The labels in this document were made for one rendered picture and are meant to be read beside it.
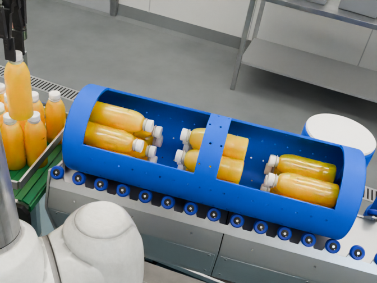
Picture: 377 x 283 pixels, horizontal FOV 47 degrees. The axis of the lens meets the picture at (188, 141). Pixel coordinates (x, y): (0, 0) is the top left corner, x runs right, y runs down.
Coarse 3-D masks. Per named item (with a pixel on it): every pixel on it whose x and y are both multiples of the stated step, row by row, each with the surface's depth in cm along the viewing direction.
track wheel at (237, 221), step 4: (232, 216) 136; (236, 216) 136; (240, 216) 136; (232, 220) 136; (236, 220) 136; (240, 220) 136; (244, 220) 136; (232, 224) 136; (236, 224) 136; (240, 224) 136
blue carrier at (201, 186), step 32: (96, 96) 132; (128, 96) 143; (192, 128) 150; (224, 128) 128; (256, 128) 140; (64, 160) 134; (96, 160) 130; (128, 160) 128; (160, 160) 153; (256, 160) 150; (320, 160) 146; (352, 160) 125; (160, 192) 136; (192, 192) 129; (224, 192) 126; (256, 192) 124; (352, 192) 121; (288, 224) 130; (320, 224) 125; (352, 224) 123
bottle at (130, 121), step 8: (96, 104) 136; (104, 104) 136; (96, 112) 135; (104, 112) 135; (112, 112) 135; (120, 112) 135; (128, 112) 135; (136, 112) 136; (96, 120) 136; (104, 120) 135; (112, 120) 135; (120, 120) 134; (128, 120) 134; (136, 120) 134; (144, 120) 136; (120, 128) 136; (128, 128) 135; (136, 128) 135; (144, 128) 136
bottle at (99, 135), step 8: (88, 128) 134; (96, 128) 134; (104, 128) 134; (112, 128) 135; (88, 136) 133; (96, 136) 133; (104, 136) 133; (112, 136) 133; (120, 136) 133; (128, 136) 133; (96, 144) 134; (104, 144) 133; (112, 144) 133; (120, 144) 132; (128, 144) 133; (120, 152) 135
